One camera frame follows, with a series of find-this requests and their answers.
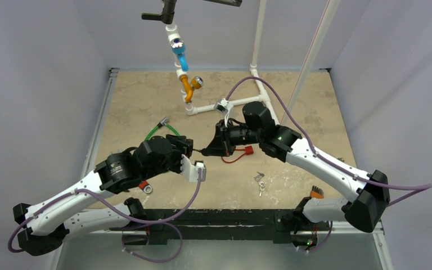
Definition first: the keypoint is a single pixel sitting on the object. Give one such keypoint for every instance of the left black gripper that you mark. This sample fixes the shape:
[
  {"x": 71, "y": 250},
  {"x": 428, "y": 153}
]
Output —
[{"x": 180, "y": 146}]

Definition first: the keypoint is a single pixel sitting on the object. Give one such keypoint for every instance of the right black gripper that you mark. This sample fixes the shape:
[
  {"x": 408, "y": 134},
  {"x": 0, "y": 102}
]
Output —
[{"x": 223, "y": 135}]

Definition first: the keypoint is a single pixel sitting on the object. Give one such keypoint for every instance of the black-headed key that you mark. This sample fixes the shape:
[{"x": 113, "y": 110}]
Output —
[{"x": 198, "y": 150}]

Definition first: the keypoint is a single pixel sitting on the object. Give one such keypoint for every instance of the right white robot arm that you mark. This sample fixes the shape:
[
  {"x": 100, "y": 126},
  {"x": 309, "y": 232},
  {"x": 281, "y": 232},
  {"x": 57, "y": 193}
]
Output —
[{"x": 365, "y": 196}]

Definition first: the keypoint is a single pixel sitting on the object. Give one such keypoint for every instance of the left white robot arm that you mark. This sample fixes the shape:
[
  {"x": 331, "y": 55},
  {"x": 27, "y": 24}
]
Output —
[{"x": 83, "y": 207}]

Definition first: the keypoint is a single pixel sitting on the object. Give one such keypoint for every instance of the silver key bunch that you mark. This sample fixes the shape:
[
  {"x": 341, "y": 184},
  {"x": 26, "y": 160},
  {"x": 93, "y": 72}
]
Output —
[{"x": 260, "y": 183}]

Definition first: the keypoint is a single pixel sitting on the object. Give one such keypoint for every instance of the orange hex key set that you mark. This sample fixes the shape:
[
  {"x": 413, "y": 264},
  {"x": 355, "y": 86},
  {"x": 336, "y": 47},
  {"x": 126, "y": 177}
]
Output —
[{"x": 317, "y": 193}]

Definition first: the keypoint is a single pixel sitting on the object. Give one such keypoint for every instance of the orange tap valve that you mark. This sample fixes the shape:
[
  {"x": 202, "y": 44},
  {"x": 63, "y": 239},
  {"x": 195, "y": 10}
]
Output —
[{"x": 189, "y": 86}]

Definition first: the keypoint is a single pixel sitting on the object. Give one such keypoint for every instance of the blue tap valve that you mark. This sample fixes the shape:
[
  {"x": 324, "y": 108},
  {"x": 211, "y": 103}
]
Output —
[{"x": 178, "y": 48}]

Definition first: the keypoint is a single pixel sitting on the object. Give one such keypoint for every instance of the white pole with red stripe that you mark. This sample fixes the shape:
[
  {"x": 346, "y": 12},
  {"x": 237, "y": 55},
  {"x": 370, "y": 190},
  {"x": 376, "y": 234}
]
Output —
[{"x": 316, "y": 43}]

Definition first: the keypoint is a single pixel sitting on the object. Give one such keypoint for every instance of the green cable lock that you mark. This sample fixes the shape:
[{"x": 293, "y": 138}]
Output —
[{"x": 163, "y": 123}]

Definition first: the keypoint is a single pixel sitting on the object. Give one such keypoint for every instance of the red cable lock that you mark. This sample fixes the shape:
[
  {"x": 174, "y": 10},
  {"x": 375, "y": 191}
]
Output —
[{"x": 246, "y": 151}]

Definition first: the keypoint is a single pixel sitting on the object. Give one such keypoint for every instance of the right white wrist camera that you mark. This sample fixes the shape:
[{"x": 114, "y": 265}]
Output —
[{"x": 225, "y": 108}]

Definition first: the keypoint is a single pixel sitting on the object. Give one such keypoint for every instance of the red handled adjustable wrench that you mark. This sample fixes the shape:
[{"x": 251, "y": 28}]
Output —
[{"x": 145, "y": 187}]

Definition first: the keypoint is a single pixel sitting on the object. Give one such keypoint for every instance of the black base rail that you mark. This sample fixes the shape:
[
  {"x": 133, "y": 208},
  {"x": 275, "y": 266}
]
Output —
[{"x": 279, "y": 226}]

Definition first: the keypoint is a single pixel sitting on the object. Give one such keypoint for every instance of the white PVC pipe frame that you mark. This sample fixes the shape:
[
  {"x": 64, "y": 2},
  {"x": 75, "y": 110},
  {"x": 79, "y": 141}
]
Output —
[{"x": 263, "y": 96}]

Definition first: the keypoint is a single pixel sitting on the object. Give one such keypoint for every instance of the black crank handle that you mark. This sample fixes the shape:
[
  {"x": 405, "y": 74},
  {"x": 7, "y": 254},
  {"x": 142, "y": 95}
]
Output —
[{"x": 167, "y": 14}]

